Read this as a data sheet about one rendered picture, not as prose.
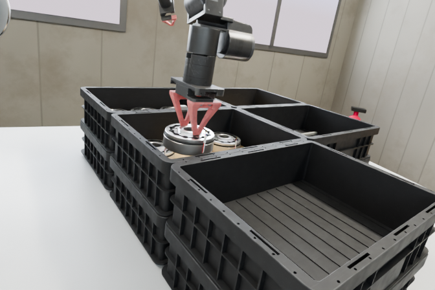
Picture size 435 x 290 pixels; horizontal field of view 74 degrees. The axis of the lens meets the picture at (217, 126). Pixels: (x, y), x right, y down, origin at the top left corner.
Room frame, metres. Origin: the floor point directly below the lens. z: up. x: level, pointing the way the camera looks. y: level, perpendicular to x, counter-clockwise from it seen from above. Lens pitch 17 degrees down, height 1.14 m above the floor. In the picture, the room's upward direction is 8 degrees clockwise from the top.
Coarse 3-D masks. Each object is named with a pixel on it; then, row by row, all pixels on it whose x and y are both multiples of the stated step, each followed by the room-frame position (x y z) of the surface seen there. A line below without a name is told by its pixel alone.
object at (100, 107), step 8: (80, 88) 0.89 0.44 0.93; (88, 88) 0.91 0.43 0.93; (96, 88) 0.93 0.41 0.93; (104, 88) 0.94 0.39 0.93; (112, 88) 0.96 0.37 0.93; (120, 88) 0.97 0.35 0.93; (128, 88) 0.99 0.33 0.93; (136, 88) 1.01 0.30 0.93; (144, 88) 1.03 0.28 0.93; (152, 88) 1.05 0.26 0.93; (160, 88) 1.07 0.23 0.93; (168, 88) 1.09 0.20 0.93; (88, 96) 0.82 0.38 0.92; (96, 104) 0.75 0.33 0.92; (104, 104) 0.74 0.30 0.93; (224, 104) 0.95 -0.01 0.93; (104, 112) 0.70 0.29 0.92; (112, 112) 0.68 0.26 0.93; (120, 112) 0.69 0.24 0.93; (128, 112) 0.70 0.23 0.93
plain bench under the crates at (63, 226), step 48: (0, 144) 0.88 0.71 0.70; (48, 144) 0.93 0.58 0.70; (0, 192) 0.62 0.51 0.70; (48, 192) 0.65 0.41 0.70; (96, 192) 0.68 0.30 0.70; (0, 240) 0.47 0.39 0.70; (48, 240) 0.49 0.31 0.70; (96, 240) 0.51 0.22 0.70; (432, 240) 0.68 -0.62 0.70; (0, 288) 0.37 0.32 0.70; (48, 288) 0.38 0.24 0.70; (96, 288) 0.39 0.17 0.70; (144, 288) 0.41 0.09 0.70; (432, 288) 0.51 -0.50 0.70
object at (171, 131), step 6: (168, 126) 0.57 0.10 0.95; (174, 126) 0.59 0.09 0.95; (198, 126) 0.60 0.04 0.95; (168, 132) 0.54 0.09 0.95; (174, 132) 0.54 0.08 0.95; (204, 132) 0.57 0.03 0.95; (210, 132) 0.58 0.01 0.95; (174, 138) 0.52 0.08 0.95; (180, 138) 0.52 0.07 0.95; (186, 138) 0.52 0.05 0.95; (192, 138) 0.53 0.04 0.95; (198, 138) 0.53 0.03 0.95; (210, 138) 0.54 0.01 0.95
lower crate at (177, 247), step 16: (176, 240) 0.40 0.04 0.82; (176, 256) 0.40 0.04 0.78; (192, 256) 0.36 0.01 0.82; (176, 272) 0.40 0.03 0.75; (192, 272) 0.36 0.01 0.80; (416, 272) 0.43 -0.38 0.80; (176, 288) 0.40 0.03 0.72; (192, 288) 0.36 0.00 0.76; (208, 288) 0.32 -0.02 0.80; (400, 288) 0.38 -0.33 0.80
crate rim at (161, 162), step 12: (228, 108) 0.90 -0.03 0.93; (120, 120) 0.63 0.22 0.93; (264, 120) 0.81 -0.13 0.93; (120, 132) 0.61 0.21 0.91; (132, 132) 0.56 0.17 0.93; (288, 132) 0.73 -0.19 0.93; (132, 144) 0.55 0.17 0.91; (144, 144) 0.51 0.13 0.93; (264, 144) 0.61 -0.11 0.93; (276, 144) 0.62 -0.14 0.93; (144, 156) 0.51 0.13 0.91; (156, 156) 0.47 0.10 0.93; (192, 156) 0.49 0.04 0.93; (204, 156) 0.49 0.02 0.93; (168, 168) 0.45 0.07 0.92
